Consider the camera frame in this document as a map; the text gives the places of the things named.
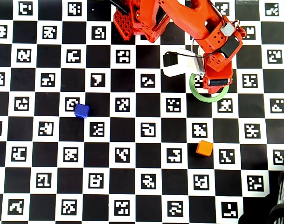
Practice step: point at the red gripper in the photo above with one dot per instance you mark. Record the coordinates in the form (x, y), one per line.
(218, 82)

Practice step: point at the blue cube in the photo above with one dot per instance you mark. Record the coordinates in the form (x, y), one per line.
(81, 111)

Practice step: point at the orange cube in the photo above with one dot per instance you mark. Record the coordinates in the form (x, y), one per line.
(204, 148)

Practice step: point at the small grey box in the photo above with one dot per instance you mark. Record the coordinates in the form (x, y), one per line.
(227, 28)

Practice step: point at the black flexible coiled holder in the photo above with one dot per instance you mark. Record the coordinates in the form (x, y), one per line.
(281, 186)

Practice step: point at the black white marker checkerboard mat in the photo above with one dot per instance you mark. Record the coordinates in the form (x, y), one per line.
(71, 163)

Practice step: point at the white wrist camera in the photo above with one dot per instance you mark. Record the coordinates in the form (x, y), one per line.
(181, 67)

